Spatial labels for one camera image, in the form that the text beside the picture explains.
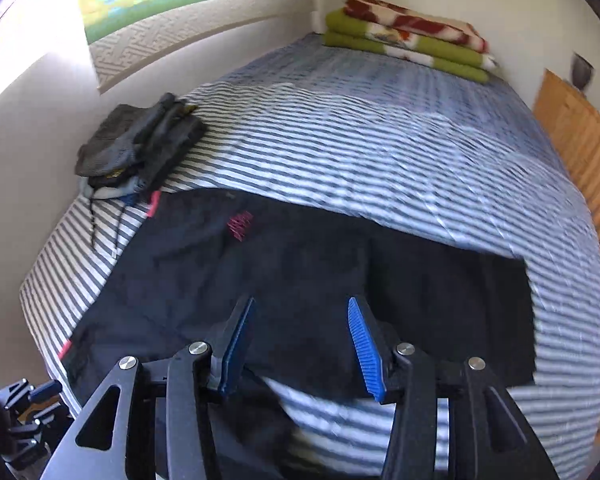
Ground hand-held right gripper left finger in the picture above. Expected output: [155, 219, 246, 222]
[45, 296, 257, 480]

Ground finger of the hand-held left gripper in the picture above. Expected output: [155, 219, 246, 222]
[2, 422, 48, 466]
[0, 379, 63, 411]

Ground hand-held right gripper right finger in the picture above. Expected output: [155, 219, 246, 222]
[347, 296, 561, 480]

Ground dark navy pants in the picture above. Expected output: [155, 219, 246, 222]
[57, 187, 538, 480]

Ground blue white striped bed cover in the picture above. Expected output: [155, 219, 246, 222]
[20, 32, 600, 480]

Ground stack of folded dark clothes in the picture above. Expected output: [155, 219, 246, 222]
[75, 92, 208, 261]

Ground green floral folded blanket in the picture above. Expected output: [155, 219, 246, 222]
[322, 0, 498, 85]

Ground wooden slatted panel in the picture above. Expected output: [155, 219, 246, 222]
[532, 67, 600, 441]

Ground dark cup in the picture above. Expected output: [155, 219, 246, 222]
[572, 52, 596, 91]

